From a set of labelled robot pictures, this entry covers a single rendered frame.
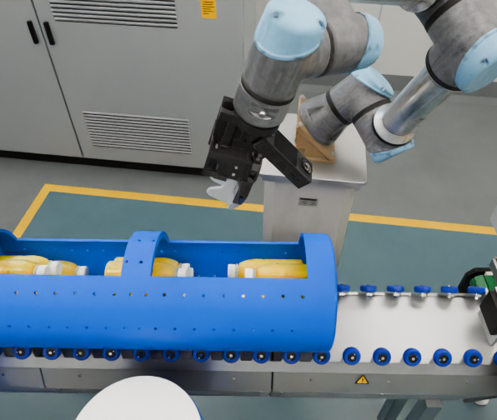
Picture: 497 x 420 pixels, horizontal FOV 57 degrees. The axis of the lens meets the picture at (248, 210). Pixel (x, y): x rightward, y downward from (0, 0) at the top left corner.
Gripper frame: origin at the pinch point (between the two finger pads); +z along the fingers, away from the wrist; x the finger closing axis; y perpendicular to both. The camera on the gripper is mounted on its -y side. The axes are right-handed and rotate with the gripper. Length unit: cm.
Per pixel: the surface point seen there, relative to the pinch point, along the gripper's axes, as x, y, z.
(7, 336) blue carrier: 12, 38, 50
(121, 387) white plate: 19, 11, 48
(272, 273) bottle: -5.9, -16.0, 27.5
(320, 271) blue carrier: -3.8, -24.3, 19.1
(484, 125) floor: -233, -201, 111
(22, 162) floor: -162, 114, 202
